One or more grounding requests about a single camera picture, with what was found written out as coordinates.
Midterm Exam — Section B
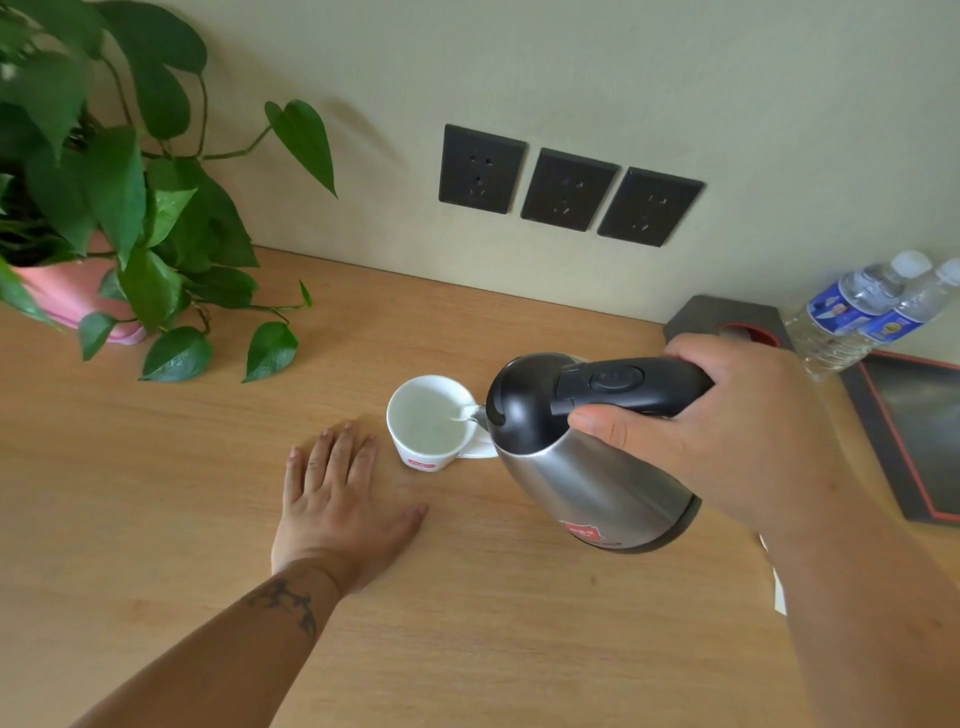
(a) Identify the white ceramic cup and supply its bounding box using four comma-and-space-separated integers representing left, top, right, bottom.
386, 375, 499, 474

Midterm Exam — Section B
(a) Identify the person's left forearm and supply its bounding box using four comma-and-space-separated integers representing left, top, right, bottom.
71, 558, 348, 728

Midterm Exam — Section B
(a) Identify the clear plastic water bottle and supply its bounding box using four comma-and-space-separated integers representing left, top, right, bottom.
813, 258, 960, 374
783, 249, 933, 376

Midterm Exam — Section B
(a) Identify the pink plant pot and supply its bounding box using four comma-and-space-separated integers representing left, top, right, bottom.
11, 231, 149, 347

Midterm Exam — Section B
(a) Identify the person's right forearm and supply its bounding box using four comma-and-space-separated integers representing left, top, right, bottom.
761, 480, 960, 728

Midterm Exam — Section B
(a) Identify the steel electric kettle black lid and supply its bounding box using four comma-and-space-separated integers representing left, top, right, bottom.
468, 352, 715, 555

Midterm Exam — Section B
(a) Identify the black tray red trim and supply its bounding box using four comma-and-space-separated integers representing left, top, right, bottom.
839, 349, 960, 525

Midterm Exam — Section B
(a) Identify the person's right hand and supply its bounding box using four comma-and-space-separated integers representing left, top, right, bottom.
567, 333, 871, 541

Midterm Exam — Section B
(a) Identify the black kettle base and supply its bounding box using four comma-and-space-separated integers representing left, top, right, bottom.
663, 294, 796, 352

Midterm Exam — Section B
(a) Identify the person's left hand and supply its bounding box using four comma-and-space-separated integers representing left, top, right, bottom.
270, 422, 430, 598

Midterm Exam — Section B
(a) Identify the black wall socket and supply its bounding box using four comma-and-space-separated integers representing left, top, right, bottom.
520, 147, 622, 233
597, 166, 706, 248
438, 123, 529, 216

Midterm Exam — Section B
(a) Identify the green leafy pothos plant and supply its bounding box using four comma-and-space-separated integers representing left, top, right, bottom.
0, 0, 338, 384

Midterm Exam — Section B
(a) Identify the white paper card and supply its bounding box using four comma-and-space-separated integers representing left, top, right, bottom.
758, 532, 789, 618

